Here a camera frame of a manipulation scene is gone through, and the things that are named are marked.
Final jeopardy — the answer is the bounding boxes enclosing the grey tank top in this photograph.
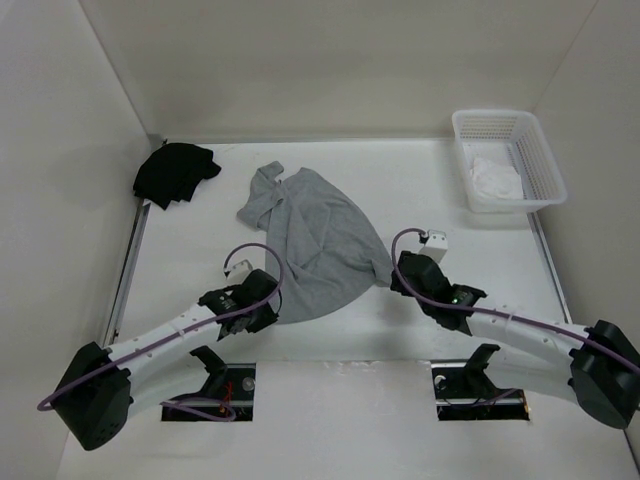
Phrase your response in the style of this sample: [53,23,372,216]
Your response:
[237,161,393,324]

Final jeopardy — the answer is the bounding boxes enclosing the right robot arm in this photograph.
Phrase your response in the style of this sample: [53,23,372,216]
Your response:
[391,251,639,429]

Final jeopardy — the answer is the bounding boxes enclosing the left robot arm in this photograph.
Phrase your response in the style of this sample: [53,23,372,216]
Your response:
[50,269,280,451]

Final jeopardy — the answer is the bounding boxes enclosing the white tank top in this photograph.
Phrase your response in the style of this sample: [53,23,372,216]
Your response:
[470,157,524,200]

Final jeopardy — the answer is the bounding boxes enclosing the folded black tank tops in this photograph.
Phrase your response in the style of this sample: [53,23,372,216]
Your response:
[132,143,221,210]

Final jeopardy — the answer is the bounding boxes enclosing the white plastic basket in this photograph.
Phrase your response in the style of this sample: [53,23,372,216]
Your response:
[451,109,567,213]

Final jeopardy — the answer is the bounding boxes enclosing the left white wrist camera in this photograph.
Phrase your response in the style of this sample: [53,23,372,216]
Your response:
[224,259,254,285]

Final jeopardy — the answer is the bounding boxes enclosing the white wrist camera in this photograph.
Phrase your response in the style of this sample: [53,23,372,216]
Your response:
[224,259,254,285]
[419,230,448,264]

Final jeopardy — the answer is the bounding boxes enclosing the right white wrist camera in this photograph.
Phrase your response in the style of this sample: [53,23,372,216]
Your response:
[419,230,448,264]

